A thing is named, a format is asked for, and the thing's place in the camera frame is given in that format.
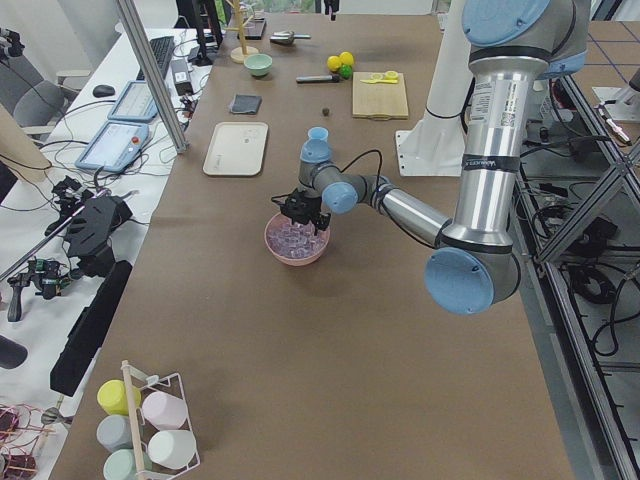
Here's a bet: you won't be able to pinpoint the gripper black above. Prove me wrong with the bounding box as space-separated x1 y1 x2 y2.
271 189 330 236

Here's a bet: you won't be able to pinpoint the clear ice cubes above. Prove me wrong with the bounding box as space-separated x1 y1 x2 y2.
267 221 327 260

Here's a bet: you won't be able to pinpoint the steel muddler black tip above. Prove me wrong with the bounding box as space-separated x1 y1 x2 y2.
296 74 341 84

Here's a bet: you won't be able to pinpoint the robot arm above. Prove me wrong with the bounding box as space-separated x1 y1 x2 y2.
279 1 590 315

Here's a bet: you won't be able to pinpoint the light blue plastic cup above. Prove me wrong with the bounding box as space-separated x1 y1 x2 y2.
307 126 329 143

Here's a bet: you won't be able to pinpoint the steel ice scoop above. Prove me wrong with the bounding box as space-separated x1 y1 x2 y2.
269 31 312 46

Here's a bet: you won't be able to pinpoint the pink cup in rack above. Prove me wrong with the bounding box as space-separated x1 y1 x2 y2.
141 391 188 430

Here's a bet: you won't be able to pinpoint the yellow cup in rack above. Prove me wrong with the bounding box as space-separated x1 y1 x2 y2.
96 379 129 415

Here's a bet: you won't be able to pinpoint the white cup in rack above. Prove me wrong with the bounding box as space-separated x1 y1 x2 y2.
147 430 196 470

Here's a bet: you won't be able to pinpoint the grey cup in rack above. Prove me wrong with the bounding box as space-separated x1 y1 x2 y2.
96 415 133 453

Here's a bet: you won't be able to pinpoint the green cup in rack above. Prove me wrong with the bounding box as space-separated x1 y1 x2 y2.
102 449 137 480

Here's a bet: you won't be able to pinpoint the pink bowl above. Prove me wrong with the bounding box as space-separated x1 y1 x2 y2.
264 213 330 266

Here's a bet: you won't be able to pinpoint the cream rectangular tray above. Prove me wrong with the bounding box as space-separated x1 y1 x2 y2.
202 121 268 177

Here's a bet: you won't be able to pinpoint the grey folded cloth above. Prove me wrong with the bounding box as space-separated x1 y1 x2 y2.
229 94 262 115

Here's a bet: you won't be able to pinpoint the wooden cutting board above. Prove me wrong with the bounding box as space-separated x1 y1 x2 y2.
352 71 409 120

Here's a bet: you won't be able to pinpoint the yellow plastic knife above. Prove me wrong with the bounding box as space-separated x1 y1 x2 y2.
359 78 399 84

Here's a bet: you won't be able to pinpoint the green lime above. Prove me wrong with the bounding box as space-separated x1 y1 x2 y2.
337 65 353 80

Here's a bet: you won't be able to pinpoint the yellow lemon front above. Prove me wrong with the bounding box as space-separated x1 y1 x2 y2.
326 56 342 72

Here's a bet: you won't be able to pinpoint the mint green bowl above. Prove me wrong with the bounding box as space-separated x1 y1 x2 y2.
243 53 273 78

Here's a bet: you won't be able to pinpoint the yellow lemon near lime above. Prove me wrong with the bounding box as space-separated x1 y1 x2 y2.
339 51 355 67

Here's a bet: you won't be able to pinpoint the wooden mug tree stand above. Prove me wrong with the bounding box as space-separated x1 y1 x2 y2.
225 0 259 64

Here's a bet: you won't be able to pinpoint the blue teach pendant near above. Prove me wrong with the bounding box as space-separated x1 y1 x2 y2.
75 121 149 173

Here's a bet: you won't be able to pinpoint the blue teach pendant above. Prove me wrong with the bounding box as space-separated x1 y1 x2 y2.
75 121 149 173
107 80 158 123

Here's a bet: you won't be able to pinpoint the blue teach pendant far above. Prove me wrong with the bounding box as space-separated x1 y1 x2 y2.
107 80 158 123

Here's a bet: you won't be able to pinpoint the black keyboard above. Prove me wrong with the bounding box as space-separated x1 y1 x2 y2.
149 36 175 79

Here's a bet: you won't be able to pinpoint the black computer mouse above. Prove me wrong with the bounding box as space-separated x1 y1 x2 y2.
92 84 115 98

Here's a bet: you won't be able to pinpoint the black long bar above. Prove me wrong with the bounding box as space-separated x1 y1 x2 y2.
50 260 132 397

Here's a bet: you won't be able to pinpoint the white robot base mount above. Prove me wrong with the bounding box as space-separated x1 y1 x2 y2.
396 0 472 177

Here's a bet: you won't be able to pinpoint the aluminium frame post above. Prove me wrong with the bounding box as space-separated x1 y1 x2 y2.
115 0 188 154

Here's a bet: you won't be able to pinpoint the white wire cup rack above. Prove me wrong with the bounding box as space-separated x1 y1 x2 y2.
121 360 201 479

